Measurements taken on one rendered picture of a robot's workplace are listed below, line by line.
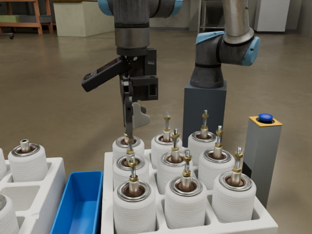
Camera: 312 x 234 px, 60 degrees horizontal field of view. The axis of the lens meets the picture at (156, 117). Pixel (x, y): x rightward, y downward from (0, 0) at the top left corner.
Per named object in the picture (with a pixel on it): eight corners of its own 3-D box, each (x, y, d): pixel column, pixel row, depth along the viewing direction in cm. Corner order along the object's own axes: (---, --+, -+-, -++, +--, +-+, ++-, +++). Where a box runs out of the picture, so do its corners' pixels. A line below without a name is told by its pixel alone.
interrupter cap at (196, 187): (205, 181, 63) (206, 179, 63) (198, 201, 57) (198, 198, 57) (175, 174, 66) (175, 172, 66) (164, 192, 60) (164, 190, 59)
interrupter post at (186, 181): (192, 185, 62) (193, 173, 61) (189, 191, 60) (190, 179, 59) (182, 183, 63) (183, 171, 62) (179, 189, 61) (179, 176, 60)
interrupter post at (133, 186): (130, 197, 58) (130, 184, 57) (127, 190, 61) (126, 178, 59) (141, 193, 59) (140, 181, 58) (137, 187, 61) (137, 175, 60)
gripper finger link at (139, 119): (152, 140, 64) (150, 101, 62) (126, 142, 63) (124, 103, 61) (149, 136, 67) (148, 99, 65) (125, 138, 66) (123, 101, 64)
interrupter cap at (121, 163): (117, 156, 74) (117, 154, 74) (145, 156, 74) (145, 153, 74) (114, 172, 67) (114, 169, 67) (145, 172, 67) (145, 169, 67)
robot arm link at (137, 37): (115, 29, 54) (113, 26, 61) (116, 52, 56) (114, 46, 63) (152, 28, 55) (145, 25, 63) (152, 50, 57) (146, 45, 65)
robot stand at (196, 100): (186, 132, 146) (189, 78, 135) (221, 136, 142) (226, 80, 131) (181, 148, 130) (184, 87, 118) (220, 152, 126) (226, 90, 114)
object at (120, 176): (118, 205, 82) (114, 153, 75) (149, 205, 82) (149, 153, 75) (113, 230, 73) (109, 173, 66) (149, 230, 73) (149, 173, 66)
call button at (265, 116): (255, 119, 82) (256, 113, 82) (267, 119, 83) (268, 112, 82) (262, 125, 79) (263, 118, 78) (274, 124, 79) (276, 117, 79)
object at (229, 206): (232, 222, 76) (239, 167, 69) (255, 249, 67) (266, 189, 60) (202, 231, 73) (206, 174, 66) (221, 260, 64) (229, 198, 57)
